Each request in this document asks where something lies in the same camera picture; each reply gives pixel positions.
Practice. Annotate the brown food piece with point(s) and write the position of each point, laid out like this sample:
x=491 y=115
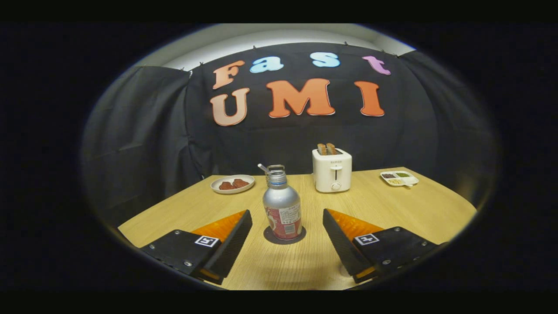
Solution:
x=240 y=183
x=226 y=186

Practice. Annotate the wooden table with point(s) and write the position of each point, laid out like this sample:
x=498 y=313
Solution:
x=392 y=209

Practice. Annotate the toast slice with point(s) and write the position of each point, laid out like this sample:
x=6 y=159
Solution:
x=321 y=149
x=331 y=148

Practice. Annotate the white toaster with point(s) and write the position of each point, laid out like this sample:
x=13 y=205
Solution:
x=332 y=174

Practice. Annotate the black backdrop cloth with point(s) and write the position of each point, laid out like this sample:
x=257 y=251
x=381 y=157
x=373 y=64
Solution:
x=283 y=139

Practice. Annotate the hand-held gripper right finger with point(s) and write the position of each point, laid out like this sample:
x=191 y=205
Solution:
x=344 y=248

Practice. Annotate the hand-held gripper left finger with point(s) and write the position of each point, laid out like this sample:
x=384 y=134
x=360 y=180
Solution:
x=233 y=248

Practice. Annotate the dark round coaster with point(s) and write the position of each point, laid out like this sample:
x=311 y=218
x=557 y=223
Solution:
x=268 y=235

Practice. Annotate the silver juice bottle red label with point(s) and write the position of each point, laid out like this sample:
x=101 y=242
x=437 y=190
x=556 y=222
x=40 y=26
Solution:
x=282 y=205

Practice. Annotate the white round plate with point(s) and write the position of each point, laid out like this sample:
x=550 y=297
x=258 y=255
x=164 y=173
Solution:
x=218 y=188

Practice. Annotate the white divided snack tray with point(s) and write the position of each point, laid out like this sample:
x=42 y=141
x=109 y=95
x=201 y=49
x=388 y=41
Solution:
x=399 y=179

